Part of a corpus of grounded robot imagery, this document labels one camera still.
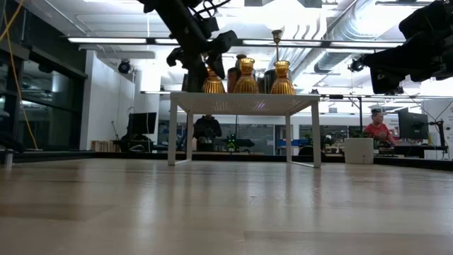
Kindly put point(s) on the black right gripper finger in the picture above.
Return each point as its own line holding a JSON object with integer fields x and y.
{"x": 369, "y": 62}
{"x": 389, "y": 79}

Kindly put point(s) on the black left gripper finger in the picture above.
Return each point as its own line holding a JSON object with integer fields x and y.
{"x": 176, "y": 57}
{"x": 224, "y": 40}

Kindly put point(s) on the dark ribbed canister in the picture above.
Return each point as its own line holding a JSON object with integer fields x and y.
{"x": 194, "y": 82}

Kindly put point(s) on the amber ribbed glass candle holder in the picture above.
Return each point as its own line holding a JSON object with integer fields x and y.
{"x": 282, "y": 78}
{"x": 213, "y": 85}
{"x": 246, "y": 76}

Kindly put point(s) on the silver tin candle orange label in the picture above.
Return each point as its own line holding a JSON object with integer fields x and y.
{"x": 231, "y": 79}

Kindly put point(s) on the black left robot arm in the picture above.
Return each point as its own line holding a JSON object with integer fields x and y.
{"x": 177, "y": 17}

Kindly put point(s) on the black track spotlight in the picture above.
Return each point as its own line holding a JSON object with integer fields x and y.
{"x": 355, "y": 64}

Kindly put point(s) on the long ceiling light strip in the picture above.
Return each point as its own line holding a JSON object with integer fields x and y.
{"x": 369, "y": 44}
{"x": 164, "y": 41}
{"x": 106, "y": 40}

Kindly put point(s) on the person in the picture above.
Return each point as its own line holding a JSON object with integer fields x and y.
{"x": 207, "y": 131}
{"x": 378, "y": 127}

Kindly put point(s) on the black computer monitor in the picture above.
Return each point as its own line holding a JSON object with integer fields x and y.
{"x": 413, "y": 124}
{"x": 141, "y": 124}

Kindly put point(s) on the white perforated metal shelf riser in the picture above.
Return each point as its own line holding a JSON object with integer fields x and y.
{"x": 244, "y": 104}

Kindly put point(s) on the dark office desk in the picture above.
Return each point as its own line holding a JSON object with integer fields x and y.
{"x": 410, "y": 148}

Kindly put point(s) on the white pot with green plant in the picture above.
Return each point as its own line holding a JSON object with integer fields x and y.
{"x": 359, "y": 150}

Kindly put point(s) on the green lit device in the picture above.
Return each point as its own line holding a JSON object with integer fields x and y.
{"x": 231, "y": 143}

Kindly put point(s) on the black office chair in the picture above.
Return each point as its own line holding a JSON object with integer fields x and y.
{"x": 308, "y": 150}

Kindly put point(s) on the wooden slatted crate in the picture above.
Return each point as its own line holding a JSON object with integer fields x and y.
{"x": 102, "y": 146}

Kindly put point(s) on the silver ceiling duct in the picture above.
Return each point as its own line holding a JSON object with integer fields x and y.
{"x": 332, "y": 58}

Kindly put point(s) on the black ceiling camera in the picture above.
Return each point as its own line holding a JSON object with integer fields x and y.
{"x": 124, "y": 66}

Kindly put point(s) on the black aluminium table frame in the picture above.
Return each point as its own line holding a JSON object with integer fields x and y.
{"x": 106, "y": 155}

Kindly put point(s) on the silver metal post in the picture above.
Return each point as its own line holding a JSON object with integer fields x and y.
{"x": 8, "y": 159}

